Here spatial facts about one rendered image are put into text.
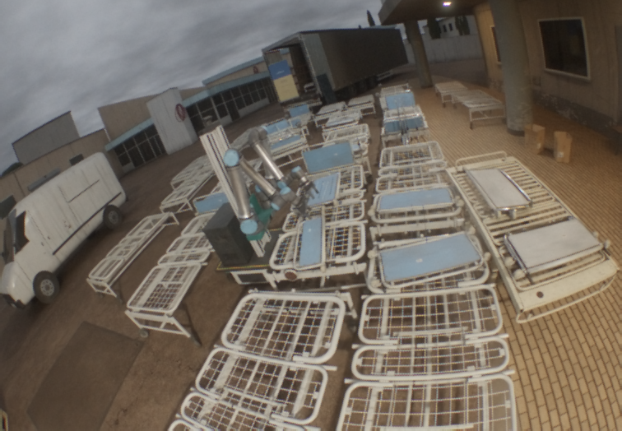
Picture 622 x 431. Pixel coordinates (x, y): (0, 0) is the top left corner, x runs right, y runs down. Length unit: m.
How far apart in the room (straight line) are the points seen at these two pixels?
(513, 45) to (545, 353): 4.75
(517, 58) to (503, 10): 0.93
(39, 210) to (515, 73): 11.11
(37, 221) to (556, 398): 9.16
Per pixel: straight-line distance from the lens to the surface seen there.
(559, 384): 2.24
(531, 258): 1.84
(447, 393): 2.00
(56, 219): 8.24
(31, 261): 7.80
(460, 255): 1.93
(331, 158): 3.77
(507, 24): 5.49
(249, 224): 2.22
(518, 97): 5.59
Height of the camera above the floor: 1.91
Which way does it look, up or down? 26 degrees down
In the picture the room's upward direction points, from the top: 19 degrees counter-clockwise
